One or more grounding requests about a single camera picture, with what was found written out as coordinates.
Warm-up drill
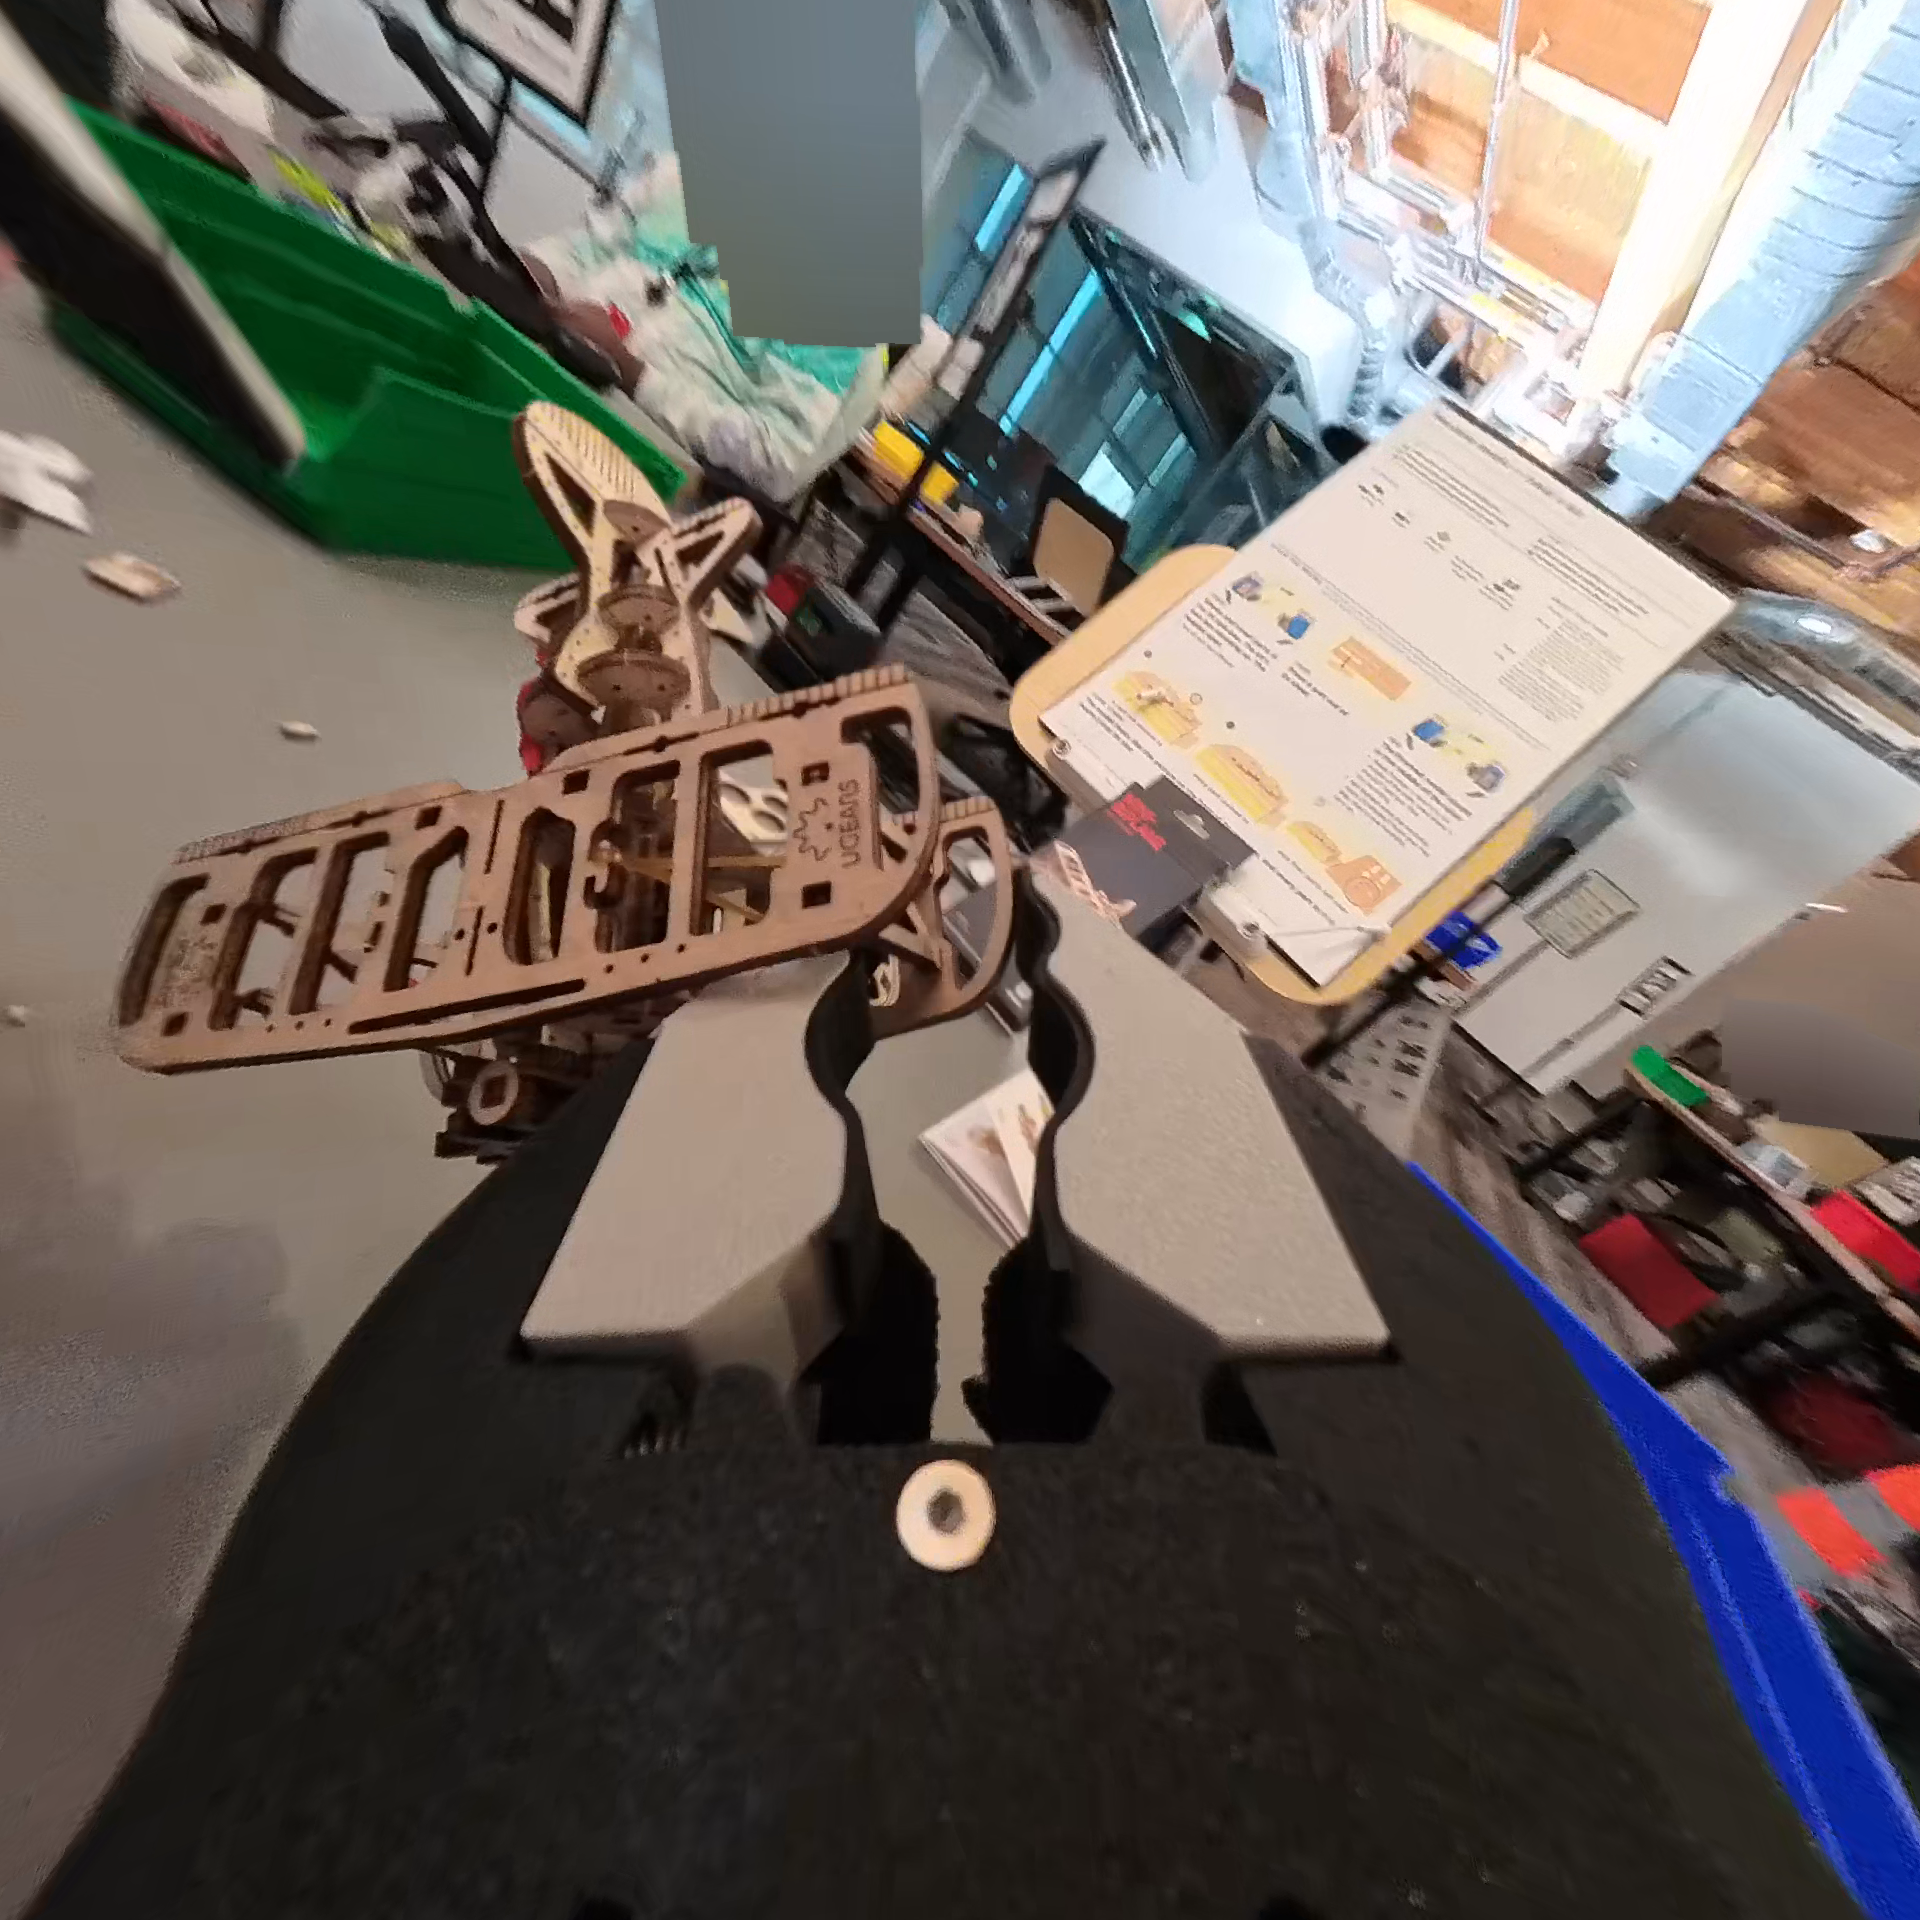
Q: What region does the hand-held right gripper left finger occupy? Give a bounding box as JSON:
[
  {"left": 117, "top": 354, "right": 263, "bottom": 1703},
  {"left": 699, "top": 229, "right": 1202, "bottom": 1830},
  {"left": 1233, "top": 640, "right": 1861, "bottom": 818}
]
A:
[{"left": 522, "top": 957, "right": 934, "bottom": 1445}]

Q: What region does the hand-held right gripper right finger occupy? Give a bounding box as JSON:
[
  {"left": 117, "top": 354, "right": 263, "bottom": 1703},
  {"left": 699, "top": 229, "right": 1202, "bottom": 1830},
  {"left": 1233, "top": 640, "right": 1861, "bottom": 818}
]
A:
[{"left": 977, "top": 885, "right": 1389, "bottom": 1445}]

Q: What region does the wooden model airplane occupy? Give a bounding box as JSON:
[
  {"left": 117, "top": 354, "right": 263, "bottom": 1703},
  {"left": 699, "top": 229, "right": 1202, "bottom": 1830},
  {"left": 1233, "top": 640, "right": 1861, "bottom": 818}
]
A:
[{"left": 113, "top": 398, "right": 1021, "bottom": 1172}]

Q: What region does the open instruction booklet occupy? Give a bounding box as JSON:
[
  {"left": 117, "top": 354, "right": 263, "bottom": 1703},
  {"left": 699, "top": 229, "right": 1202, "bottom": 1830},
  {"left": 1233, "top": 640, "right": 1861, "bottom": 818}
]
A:
[{"left": 919, "top": 1068, "right": 1055, "bottom": 1250}]

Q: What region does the black red-printed card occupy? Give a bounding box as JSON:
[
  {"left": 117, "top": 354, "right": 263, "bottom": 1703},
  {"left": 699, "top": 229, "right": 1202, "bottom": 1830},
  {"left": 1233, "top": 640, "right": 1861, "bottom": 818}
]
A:
[{"left": 1050, "top": 777, "right": 1259, "bottom": 946}]

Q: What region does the wooden clipboard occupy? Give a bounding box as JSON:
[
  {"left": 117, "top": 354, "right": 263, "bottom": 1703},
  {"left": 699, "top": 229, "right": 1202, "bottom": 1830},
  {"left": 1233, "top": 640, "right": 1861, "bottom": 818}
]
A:
[{"left": 1009, "top": 544, "right": 1538, "bottom": 1008}]

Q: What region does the printed instruction sheet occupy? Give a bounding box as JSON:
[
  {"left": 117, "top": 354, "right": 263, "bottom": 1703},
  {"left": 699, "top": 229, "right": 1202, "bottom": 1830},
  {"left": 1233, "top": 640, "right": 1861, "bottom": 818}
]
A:
[{"left": 1036, "top": 401, "right": 1740, "bottom": 938}]

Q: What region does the wooden chair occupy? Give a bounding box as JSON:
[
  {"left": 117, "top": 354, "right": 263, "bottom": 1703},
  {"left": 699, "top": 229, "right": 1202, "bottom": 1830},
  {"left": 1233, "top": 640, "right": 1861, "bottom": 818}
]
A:
[{"left": 1031, "top": 497, "right": 1130, "bottom": 618}]

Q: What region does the silver metal cabinet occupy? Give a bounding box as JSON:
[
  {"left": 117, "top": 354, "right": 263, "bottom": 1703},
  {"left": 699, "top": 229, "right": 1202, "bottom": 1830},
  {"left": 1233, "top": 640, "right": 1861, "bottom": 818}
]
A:
[{"left": 1446, "top": 660, "right": 1920, "bottom": 1096}]

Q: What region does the blue plastic bin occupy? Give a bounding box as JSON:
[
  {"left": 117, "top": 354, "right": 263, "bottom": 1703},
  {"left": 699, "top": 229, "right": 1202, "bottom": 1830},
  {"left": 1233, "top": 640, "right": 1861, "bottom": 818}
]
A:
[{"left": 1401, "top": 1159, "right": 1920, "bottom": 1920}]

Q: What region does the glass display cabinet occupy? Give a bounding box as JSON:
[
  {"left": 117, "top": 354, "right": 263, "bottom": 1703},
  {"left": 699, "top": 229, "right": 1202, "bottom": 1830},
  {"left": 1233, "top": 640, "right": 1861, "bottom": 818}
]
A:
[{"left": 921, "top": 141, "right": 1321, "bottom": 600}]

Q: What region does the green plastic bin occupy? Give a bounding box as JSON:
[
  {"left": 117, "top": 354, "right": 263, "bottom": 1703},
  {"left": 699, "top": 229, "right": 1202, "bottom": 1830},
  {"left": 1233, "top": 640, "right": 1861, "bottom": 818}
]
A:
[{"left": 53, "top": 96, "right": 692, "bottom": 558}]

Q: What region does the white plastic bag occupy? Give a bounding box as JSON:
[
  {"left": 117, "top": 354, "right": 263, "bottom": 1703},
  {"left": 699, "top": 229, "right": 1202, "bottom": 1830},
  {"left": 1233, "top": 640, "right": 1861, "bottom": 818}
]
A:
[{"left": 526, "top": 150, "right": 886, "bottom": 496}]

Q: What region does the white paper scrap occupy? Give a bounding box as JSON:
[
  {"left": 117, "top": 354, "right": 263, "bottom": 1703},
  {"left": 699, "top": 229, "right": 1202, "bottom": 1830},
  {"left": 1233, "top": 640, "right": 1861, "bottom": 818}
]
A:
[{"left": 0, "top": 431, "right": 95, "bottom": 534}]

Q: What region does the dark grey-edged panel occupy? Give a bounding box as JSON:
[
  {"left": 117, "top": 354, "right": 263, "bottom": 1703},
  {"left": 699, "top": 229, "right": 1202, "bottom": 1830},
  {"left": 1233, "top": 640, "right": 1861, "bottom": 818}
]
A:
[{"left": 0, "top": 0, "right": 308, "bottom": 471}]

